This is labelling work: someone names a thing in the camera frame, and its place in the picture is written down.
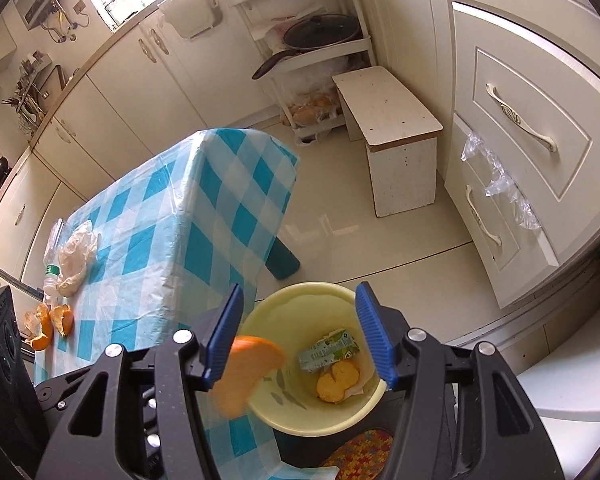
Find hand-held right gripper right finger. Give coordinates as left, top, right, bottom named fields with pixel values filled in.
left=355, top=281, right=566, bottom=480

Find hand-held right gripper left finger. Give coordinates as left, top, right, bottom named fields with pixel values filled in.
left=34, top=282, right=245, bottom=480

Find pale blue drink carton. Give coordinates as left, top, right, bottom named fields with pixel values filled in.
left=297, top=328, right=361, bottom=375

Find white paper towel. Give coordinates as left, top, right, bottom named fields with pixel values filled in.
left=340, top=372, right=375, bottom=403

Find orange peel pale inside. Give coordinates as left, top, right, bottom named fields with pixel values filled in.
left=316, top=361, right=361, bottom=403

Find yellow plastic bin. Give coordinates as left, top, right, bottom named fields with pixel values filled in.
left=240, top=282, right=388, bottom=437

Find teal table leg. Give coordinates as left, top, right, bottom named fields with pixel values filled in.
left=266, top=237, right=301, bottom=282

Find clear plastic bottle white cap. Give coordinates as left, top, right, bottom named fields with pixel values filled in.
left=42, top=217, right=69, bottom=307

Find colourful woven mat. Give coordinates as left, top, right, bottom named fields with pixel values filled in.
left=322, top=426, right=395, bottom=476

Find blue checked tablecloth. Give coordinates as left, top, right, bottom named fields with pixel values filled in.
left=32, top=128, right=301, bottom=480

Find crumpled white plastic bag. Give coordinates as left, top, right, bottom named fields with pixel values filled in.
left=54, top=220, right=100, bottom=298

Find white drawer cabinet under stove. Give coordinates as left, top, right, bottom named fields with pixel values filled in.
left=0, top=152, right=80, bottom=286

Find white plastic seat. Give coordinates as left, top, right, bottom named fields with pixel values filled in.
left=512, top=345, right=600, bottom=480

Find white wooden stool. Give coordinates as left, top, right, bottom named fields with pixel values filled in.
left=332, top=66, right=443, bottom=218

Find bag of brown buns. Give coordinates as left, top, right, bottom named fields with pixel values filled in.
left=280, top=87, right=345, bottom=128

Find white cabinets under window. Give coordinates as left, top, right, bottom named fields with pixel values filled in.
left=30, top=5, right=301, bottom=186

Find white shelf rack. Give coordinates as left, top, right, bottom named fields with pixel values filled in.
left=225, top=0, right=373, bottom=146

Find hanging kitchen utensil rack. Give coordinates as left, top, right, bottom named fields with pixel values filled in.
left=0, top=50, right=70, bottom=133

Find wood framed tray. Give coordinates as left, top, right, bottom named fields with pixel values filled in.
left=44, top=65, right=68, bottom=98

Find black pan with glass lid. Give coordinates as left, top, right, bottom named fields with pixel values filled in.
left=282, top=14, right=363, bottom=51

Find clear plastic bags on handle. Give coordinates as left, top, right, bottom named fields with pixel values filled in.
left=461, top=129, right=543, bottom=231

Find white cabinets with ornate handles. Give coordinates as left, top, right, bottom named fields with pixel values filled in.
left=347, top=0, right=600, bottom=311

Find grey water hoses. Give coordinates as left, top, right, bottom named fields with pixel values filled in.
left=42, top=2, right=90, bottom=43

